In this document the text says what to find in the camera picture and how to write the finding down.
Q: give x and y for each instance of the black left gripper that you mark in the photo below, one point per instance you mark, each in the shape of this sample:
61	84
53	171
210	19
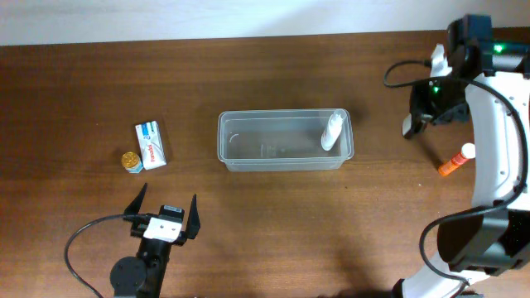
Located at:
193	224

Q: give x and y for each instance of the dark brown syrup bottle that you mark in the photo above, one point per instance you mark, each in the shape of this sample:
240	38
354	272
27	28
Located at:
412	125

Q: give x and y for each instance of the white calamine spray bottle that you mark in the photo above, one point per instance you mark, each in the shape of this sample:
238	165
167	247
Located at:
333	130

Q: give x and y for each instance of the orange tablet tube white cap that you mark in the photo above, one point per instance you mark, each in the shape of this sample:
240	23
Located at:
466	153

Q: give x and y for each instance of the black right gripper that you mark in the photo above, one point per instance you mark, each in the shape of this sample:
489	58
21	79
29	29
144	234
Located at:
417	107

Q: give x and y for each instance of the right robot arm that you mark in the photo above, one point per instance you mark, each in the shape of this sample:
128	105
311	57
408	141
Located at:
477	78

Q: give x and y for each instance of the white Panadol box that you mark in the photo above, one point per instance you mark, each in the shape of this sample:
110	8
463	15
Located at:
151	148

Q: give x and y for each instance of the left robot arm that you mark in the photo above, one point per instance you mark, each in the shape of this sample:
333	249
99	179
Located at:
142	275

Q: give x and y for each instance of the small jar gold lid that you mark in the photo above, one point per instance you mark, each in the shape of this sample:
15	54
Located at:
132	162

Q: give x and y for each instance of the clear plastic container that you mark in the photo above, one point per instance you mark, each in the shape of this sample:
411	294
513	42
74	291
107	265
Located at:
281	140

